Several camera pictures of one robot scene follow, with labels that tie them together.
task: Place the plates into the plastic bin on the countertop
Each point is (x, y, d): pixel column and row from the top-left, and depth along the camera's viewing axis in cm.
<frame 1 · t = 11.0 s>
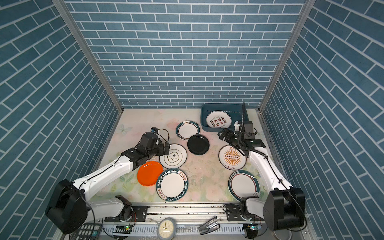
left hand: (163, 144, 86), fingers open
right hand: (222, 134, 83), fingers open
teal plastic bin: (234, 109, 121), point 3 cm above the table
small green rim plate: (186, 129, 111), on the table
white plate flower outline: (177, 158, 95), on the table
black plate: (198, 144, 100), point 2 cm above the table
orange sunburst plate: (231, 159, 96), on the table
orange plate: (148, 174, 86), point 3 cm above the table
green rim lettered plate: (172, 185, 85), on the table
white plate red characters: (218, 119, 115), point 2 cm above the table
green red rim plate: (243, 183, 85), on the table

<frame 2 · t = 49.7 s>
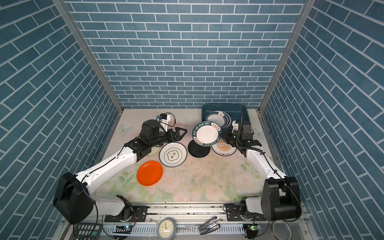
left hand: (182, 132, 78), fingers open
right hand: (218, 131, 85), fingers closed
orange sunburst plate: (223, 148, 100), on the table
green rim lettered plate: (206, 133, 91), point 15 cm above the table
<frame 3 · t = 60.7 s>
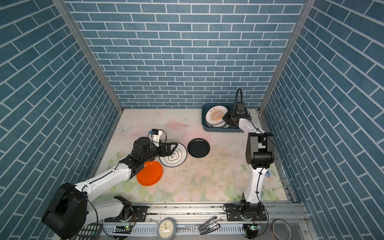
left hand: (172, 144, 82), fingers open
right hand: (222, 115, 102), fingers closed
orange sunburst plate: (214, 115, 111), point 7 cm above the table
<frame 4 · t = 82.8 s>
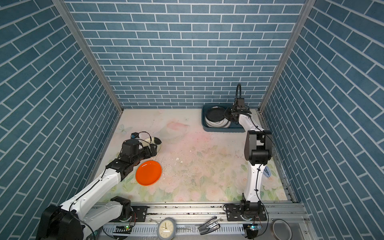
left hand: (150, 146, 85), fingers open
right hand: (223, 112, 103), fingers closed
black plate: (215, 113, 110), point 8 cm above the table
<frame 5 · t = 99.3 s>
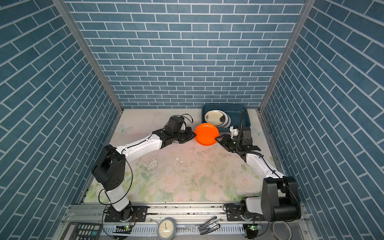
left hand: (197, 134, 86), fingers closed
right hand: (216, 138, 86), fingers open
orange plate: (206, 134, 90), point 15 cm above the table
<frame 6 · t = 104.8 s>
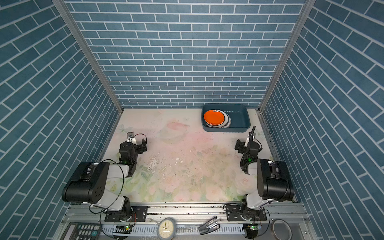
left hand: (135, 139, 93), fingers open
right hand: (246, 139, 94), fingers open
orange plate: (214, 117, 111), point 6 cm above the table
